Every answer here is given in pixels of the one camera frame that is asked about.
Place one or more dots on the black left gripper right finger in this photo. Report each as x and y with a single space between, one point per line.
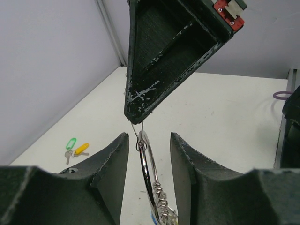
208 193

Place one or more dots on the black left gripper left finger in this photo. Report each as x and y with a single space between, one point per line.
88 193

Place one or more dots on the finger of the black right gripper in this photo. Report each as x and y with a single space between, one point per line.
169 40

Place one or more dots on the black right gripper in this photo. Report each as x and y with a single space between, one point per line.
230 11

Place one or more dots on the key with yellow tag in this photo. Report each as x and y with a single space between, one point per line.
81 150

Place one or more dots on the silver keyring with keys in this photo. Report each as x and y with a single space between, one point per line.
161 212

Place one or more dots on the key with green tag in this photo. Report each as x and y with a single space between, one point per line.
69 149

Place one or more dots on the left aluminium frame post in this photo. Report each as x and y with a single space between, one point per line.
112 32

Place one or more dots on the aluminium frame post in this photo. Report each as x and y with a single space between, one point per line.
112 32
293 80

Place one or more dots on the right aluminium frame post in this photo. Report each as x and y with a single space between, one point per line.
293 80

